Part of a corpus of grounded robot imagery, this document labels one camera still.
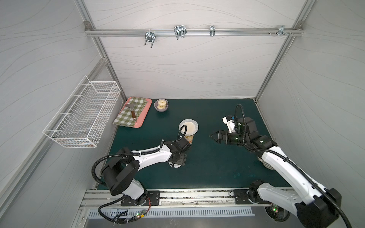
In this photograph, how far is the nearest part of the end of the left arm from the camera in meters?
0.63

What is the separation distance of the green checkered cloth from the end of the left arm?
1.55 ft

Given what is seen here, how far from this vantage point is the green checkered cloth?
1057 mm
